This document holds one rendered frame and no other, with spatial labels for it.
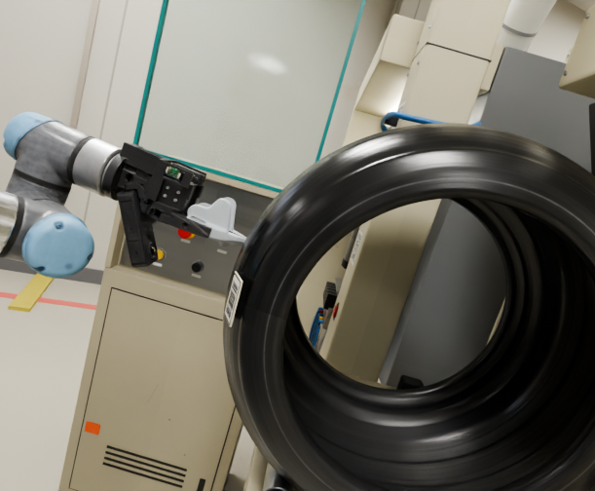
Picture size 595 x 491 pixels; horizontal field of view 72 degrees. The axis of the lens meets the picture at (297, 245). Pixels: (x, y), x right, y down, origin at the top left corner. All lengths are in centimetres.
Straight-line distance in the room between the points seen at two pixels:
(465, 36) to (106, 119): 297
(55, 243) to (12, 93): 316
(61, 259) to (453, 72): 76
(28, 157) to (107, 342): 90
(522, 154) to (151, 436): 137
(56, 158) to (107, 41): 297
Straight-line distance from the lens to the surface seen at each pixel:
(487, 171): 51
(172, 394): 147
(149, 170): 63
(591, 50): 93
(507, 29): 156
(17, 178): 69
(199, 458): 157
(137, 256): 64
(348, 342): 95
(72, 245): 55
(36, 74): 365
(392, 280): 91
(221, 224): 60
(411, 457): 85
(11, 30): 372
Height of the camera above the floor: 135
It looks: 10 degrees down
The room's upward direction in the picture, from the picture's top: 16 degrees clockwise
